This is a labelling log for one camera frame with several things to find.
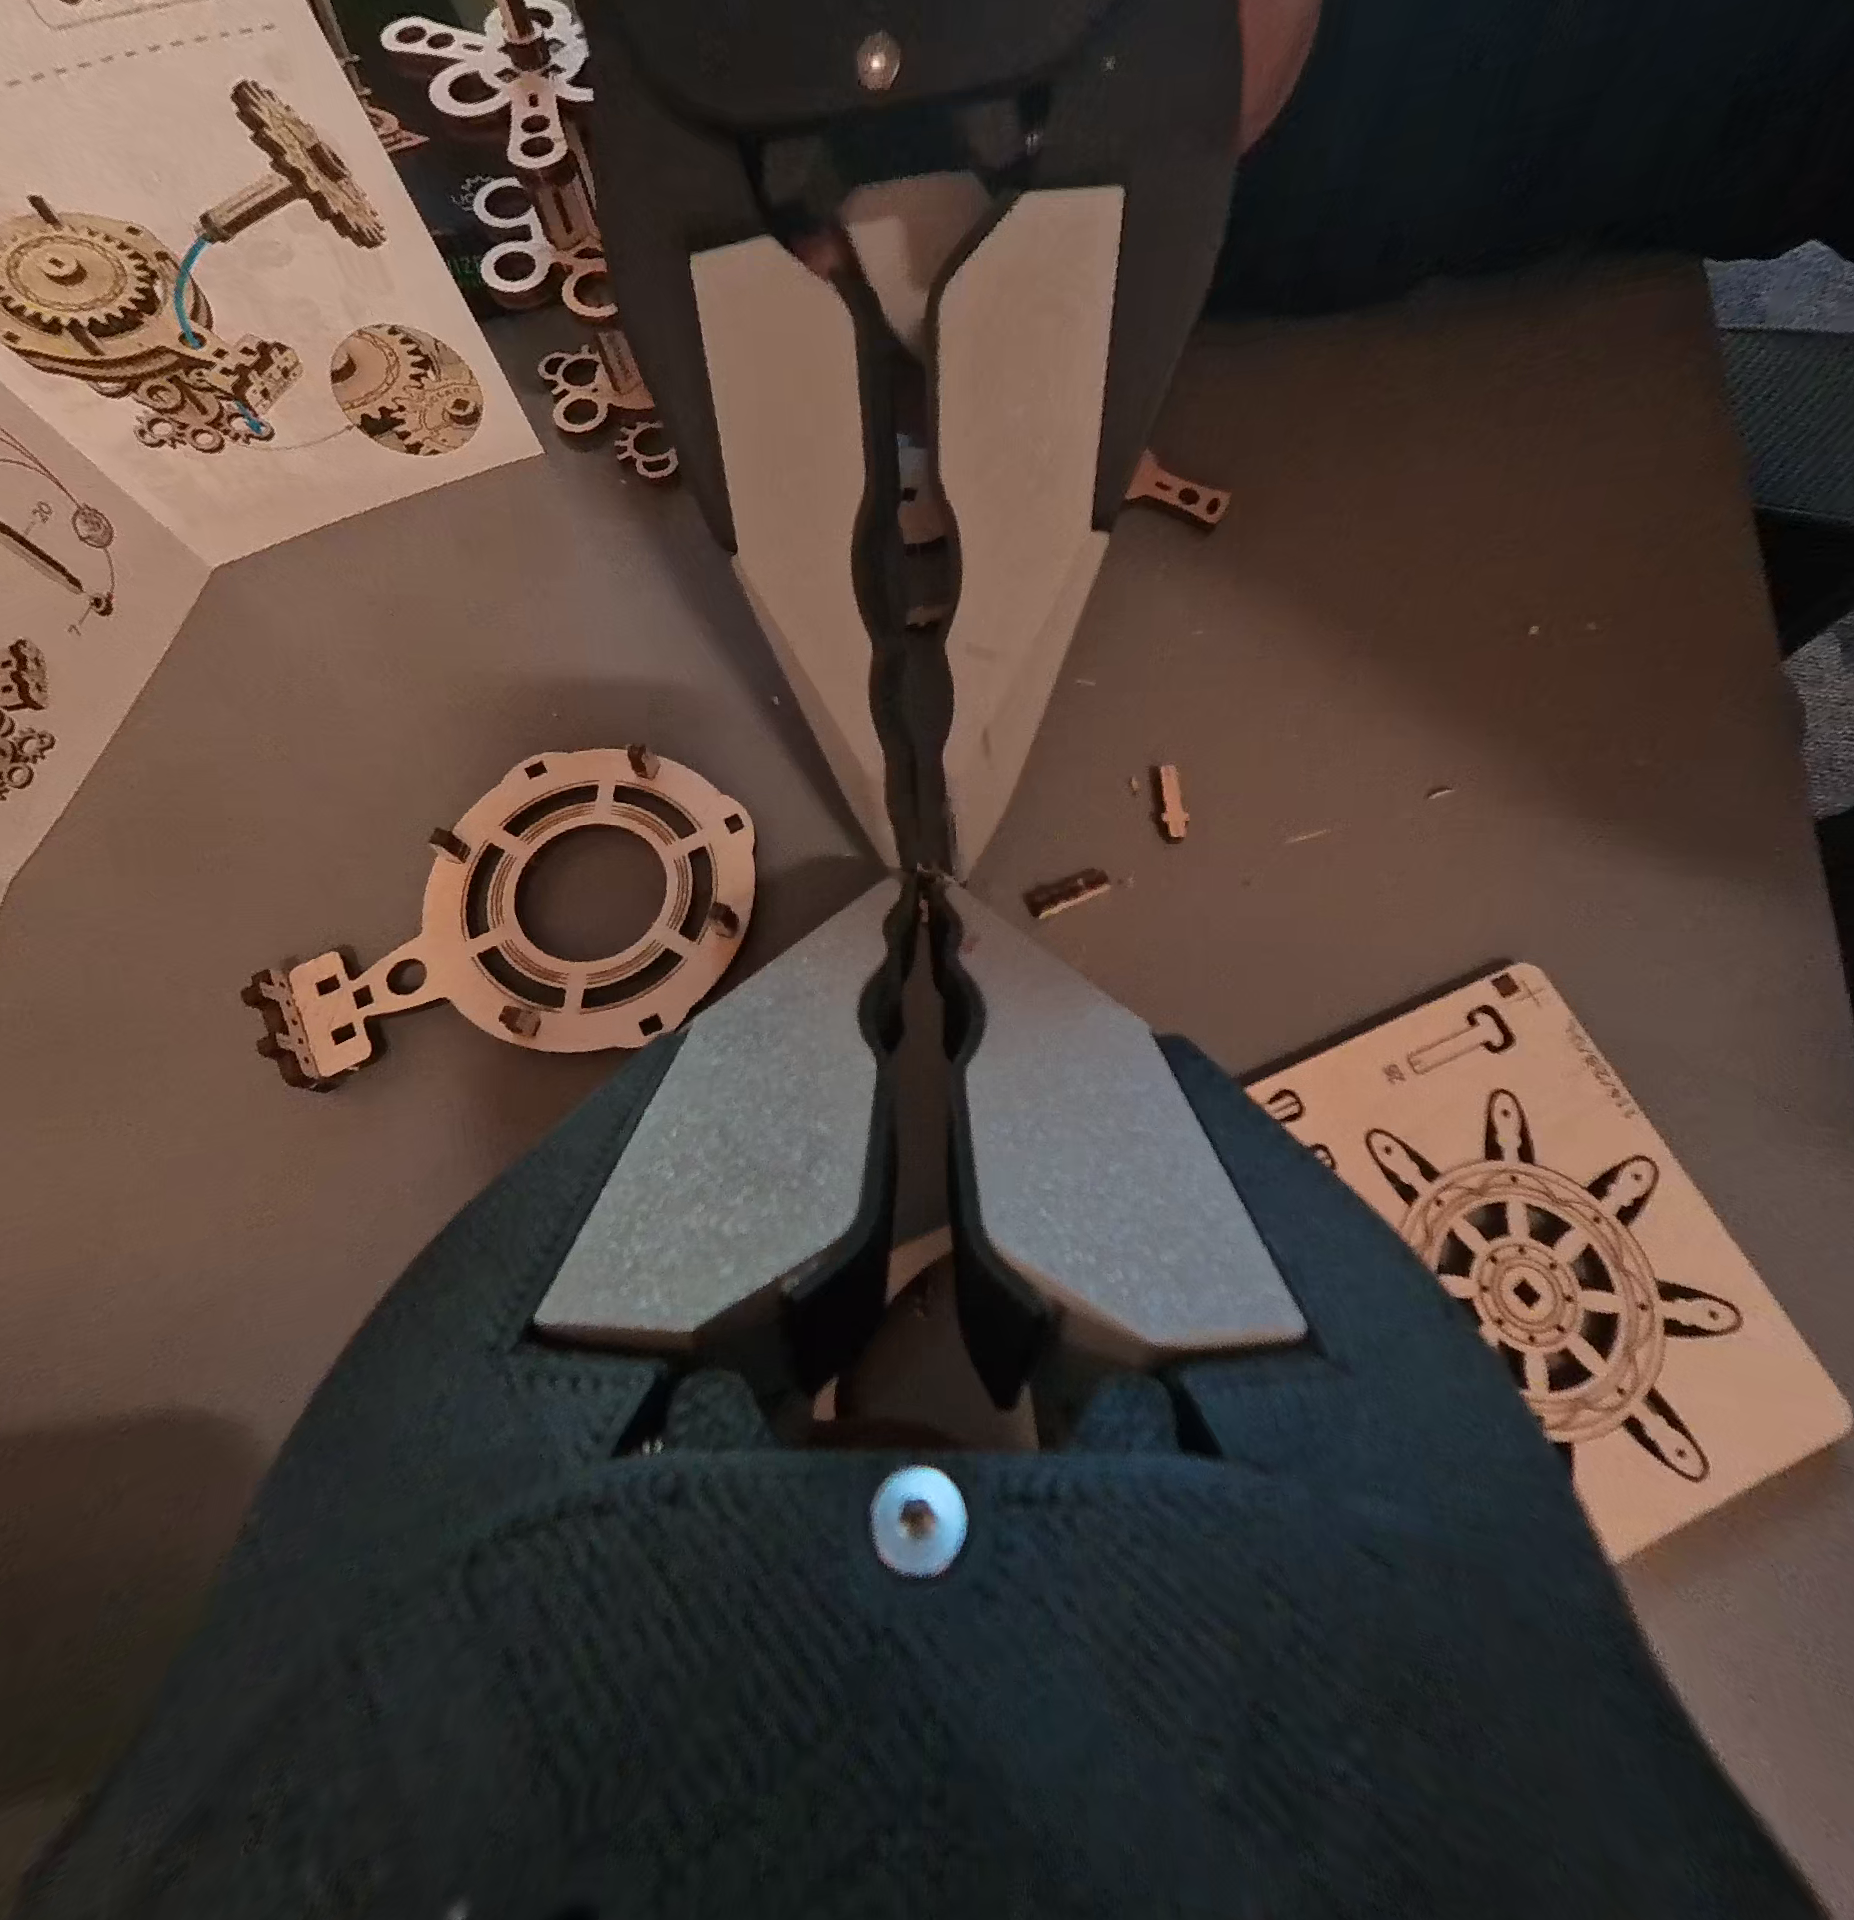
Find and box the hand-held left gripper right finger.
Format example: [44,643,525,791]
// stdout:
[925,883,1313,1415]

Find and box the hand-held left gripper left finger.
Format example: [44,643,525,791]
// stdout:
[533,883,932,1403]

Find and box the small wooden part with holes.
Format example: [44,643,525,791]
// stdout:
[1129,447,1234,530]

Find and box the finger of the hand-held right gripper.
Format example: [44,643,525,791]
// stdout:
[688,221,917,875]
[918,185,1131,875]

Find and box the wooden sheet with ship wheel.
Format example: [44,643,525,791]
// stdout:
[813,960,1854,1563]

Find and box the round wooden frame with handle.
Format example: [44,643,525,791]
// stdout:
[240,743,760,1092]

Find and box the wooden clover-shaped model assembly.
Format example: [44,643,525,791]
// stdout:
[380,0,684,486]

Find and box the person's right forearm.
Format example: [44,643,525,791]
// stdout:
[1218,0,1854,321]

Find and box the folded paper instruction sheet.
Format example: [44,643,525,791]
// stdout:
[0,0,544,974]

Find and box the person's right hand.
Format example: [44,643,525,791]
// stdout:
[1234,0,1322,158]

